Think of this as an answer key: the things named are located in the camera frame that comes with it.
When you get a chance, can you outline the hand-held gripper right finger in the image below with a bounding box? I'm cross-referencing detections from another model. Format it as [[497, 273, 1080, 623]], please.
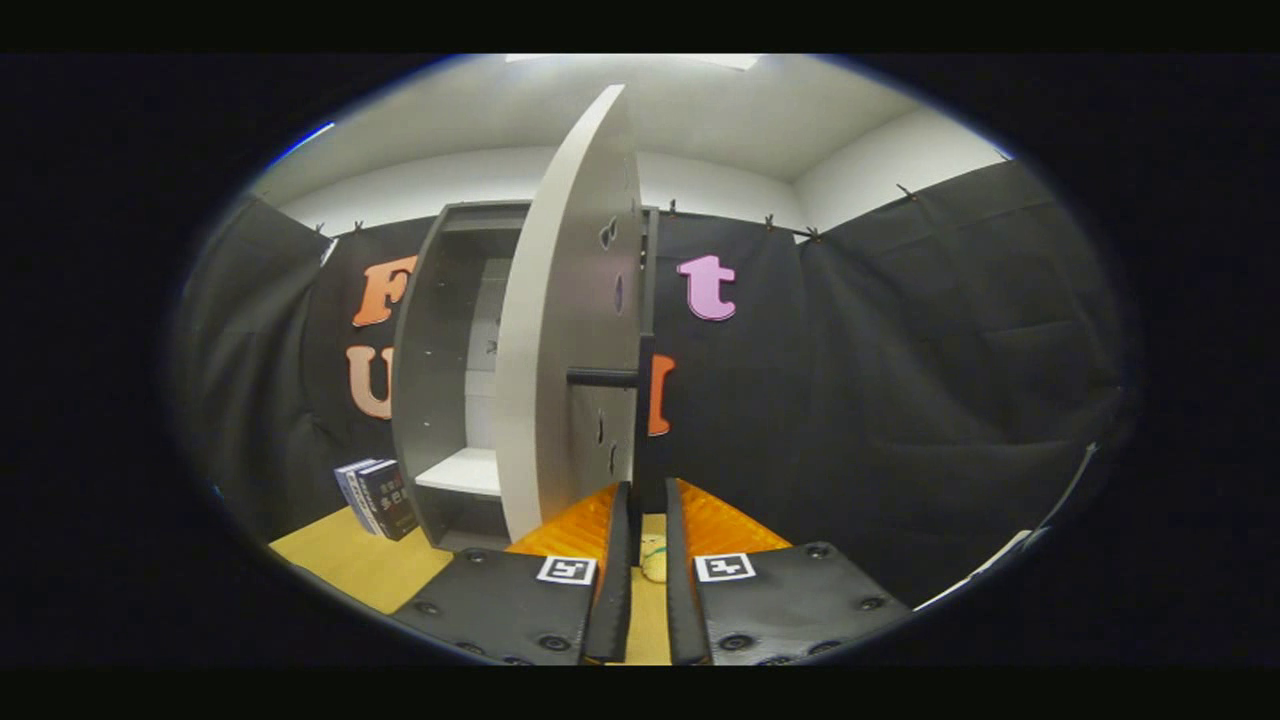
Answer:
[[665, 478, 916, 666]]

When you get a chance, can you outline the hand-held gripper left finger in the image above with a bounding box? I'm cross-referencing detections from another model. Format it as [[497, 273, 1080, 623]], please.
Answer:
[[390, 482, 633, 666]]

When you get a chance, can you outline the dark cover book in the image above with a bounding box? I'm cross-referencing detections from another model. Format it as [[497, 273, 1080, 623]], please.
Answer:
[[358, 460, 419, 541]]

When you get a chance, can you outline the black backdrop cloth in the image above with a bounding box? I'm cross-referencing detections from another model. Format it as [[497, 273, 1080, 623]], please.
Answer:
[[175, 158, 1136, 606]]

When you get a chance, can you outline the grey cabinet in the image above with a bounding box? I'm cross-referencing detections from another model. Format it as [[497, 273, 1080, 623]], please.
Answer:
[[390, 200, 661, 553]]

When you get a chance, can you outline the white blue packet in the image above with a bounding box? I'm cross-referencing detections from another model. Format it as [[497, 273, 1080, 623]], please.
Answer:
[[915, 530, 1046, 611]]

